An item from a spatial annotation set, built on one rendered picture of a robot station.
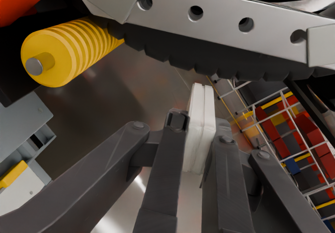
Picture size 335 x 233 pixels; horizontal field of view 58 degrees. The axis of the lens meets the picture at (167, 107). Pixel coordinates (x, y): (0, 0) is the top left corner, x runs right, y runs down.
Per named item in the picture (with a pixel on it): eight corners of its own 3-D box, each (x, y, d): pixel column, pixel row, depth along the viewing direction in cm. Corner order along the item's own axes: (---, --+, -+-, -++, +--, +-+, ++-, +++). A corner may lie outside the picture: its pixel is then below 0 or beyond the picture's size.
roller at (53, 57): (117, 46, 56) (142, 29, 54) (32, 107, 29) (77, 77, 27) (98, 19, 55) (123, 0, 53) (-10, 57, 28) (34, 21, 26)
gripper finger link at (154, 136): (176, 178, 15) (117, 163, 15) (183, 131, 19) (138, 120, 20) (183, 152, 14) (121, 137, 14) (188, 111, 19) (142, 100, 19)
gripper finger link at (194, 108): (188, 173, 17) (175, 170, 17) (193, 120, 23) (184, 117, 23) (202, 126, 15) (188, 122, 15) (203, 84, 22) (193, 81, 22)
